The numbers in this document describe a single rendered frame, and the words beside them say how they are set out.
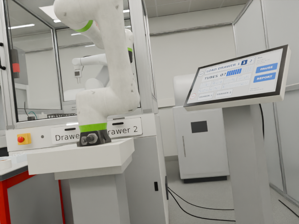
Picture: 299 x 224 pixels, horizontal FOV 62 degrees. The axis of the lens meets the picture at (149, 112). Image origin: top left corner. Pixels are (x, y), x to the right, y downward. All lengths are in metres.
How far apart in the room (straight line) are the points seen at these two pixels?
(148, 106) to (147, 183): 0.50
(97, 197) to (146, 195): 0.65
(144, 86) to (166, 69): 3.26
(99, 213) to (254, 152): 0.80
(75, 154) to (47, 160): 0.12
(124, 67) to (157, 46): 3.94
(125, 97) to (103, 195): 0.42
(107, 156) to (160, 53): 4.10
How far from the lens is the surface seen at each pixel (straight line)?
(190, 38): 5.04
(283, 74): 1.27
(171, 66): 4.90
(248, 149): 1.39
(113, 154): 0.97
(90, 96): 1.12
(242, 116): 1.38
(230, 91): 1.32
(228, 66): 1.47
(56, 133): 1.77
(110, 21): 1.06
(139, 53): 1.68
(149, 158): 1.66
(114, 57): 1.06
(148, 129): 1.63
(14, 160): 1.57
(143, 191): 1.71
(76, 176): 1.08
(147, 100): 1.63
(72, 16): 1.11
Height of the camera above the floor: 0.94
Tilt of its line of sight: 1 degrees up
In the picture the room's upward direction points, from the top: 7 degrees counter-clockwise
